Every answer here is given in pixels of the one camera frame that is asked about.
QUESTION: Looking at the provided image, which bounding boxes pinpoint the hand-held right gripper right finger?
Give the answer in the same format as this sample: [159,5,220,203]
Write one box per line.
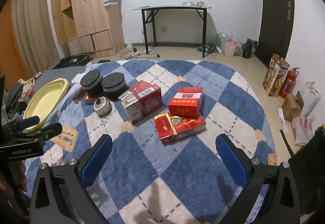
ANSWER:
[215,134,301,224]

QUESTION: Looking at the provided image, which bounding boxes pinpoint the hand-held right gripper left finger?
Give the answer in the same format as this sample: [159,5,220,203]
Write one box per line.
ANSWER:
[29,134,113,224]

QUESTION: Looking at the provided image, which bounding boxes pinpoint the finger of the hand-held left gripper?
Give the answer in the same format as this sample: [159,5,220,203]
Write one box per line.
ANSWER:
[1,116,40,136]
[14,123,63,141]

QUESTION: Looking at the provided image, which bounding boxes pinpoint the yellow plastic basin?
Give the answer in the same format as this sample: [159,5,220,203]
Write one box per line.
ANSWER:
[22,78,69,131]

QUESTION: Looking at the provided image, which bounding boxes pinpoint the black foam disc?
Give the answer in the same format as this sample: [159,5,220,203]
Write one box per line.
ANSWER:
[101,73,126,100]
[80,70,103,97]

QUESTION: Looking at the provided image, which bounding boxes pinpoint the red carton with gold stripe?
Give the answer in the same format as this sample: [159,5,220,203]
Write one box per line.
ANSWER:
[154,112,207,144]

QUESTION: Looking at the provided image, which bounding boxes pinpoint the red and silver carton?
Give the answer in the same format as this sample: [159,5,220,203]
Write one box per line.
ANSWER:
[118,80,163,124]

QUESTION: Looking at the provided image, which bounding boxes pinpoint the red box with white label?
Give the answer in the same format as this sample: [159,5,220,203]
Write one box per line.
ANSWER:
[168,87,204,117]

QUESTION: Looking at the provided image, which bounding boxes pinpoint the dark green clothing pile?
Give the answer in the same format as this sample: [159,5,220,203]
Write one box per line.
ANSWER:
[5,83,27,118]

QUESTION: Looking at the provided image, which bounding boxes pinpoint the beige cloth bag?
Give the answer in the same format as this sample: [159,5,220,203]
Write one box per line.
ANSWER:
[19,78,36,98]

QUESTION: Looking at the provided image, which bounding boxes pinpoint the grey bed sheet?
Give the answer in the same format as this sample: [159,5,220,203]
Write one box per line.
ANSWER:
[38,66,88,85]

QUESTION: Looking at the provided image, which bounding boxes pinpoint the blue white checked blanket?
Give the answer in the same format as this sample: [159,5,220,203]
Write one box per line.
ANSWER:
[24,60,277,224]

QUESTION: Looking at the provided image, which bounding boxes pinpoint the white paper sheet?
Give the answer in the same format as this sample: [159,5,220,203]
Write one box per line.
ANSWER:
[278,109,288,130]

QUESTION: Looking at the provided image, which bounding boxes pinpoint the black open case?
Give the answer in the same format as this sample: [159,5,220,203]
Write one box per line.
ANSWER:
[52,55,90,70]

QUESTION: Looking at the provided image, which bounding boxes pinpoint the white red plastic bag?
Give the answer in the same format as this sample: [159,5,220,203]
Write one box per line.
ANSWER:
[291,116,315,146]

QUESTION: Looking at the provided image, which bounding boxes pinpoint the brown cardboard box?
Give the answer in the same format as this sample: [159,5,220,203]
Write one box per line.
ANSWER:
[281,92,304,123]

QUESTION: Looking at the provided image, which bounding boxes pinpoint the dark garment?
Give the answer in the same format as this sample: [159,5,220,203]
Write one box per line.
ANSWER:
[288,124,325,215]

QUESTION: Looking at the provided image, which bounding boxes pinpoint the orange curtain panel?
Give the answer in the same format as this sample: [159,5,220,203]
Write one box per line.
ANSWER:
[0,0,31,82]

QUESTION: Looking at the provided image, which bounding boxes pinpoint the printed cardboard box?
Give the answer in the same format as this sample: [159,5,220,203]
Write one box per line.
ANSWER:
[262,54,290,98]

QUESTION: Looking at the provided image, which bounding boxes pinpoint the red fire extinguisher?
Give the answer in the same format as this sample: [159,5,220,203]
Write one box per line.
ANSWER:
[279,67,300,99]

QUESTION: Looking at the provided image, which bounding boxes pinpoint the beige curtain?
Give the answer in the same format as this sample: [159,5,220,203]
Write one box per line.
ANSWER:
[11,0,61,75]

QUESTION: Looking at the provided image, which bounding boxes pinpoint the pink paper bag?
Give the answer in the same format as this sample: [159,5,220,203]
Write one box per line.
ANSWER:
[225,39,237,56]

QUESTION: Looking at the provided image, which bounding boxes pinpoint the black bag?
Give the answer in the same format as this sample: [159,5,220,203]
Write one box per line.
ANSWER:
[242,38,258,59]

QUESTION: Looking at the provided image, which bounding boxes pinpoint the dark checked cloth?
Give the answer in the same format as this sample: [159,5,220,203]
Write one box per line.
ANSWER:
[197,43,219,53]

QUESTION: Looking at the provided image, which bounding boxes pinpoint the light green bag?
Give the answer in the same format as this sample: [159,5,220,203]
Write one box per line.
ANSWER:
[216,32,230,53]

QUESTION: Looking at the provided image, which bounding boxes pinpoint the wooden wardrobe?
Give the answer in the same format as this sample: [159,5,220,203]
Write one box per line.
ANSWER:
[50,0,125,58]

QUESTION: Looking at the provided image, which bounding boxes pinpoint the dark door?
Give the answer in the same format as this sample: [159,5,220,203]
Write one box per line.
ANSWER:
[255,0,295,67]

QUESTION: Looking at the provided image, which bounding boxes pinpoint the black folding table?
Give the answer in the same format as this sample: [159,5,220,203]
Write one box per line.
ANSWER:
[132,5,212,58]

